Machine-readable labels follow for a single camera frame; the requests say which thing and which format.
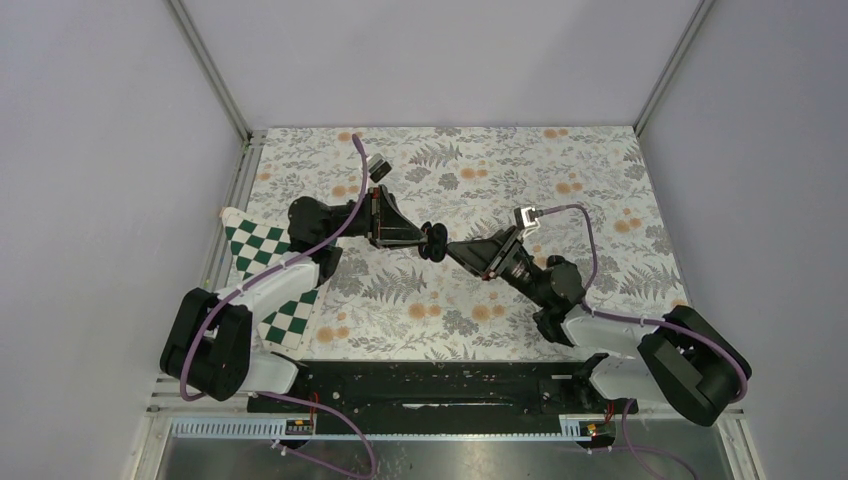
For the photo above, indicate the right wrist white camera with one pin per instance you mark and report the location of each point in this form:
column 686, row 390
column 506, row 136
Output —
column 527, row 219

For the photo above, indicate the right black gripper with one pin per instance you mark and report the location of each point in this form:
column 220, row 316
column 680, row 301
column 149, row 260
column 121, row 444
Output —
column 477, row 255

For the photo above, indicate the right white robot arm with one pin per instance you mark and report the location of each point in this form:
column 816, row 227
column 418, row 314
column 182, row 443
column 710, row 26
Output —
column 679, row 359

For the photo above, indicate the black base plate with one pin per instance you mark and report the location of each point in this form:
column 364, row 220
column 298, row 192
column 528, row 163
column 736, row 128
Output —
column 420, row 398

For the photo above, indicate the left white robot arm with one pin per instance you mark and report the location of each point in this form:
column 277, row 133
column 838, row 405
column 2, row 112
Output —
column 210, row 348

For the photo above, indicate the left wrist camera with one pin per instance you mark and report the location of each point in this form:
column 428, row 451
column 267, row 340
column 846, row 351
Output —
column 378, row 167

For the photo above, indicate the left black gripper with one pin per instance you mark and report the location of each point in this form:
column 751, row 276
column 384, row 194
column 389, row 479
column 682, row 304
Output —
column 385, row 225

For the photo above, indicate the green white checkered mat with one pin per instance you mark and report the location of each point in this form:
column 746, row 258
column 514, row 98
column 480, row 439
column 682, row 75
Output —
column 252, row 244

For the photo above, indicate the floral patterned table mat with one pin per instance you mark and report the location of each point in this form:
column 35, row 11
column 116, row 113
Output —
column 393, row 305

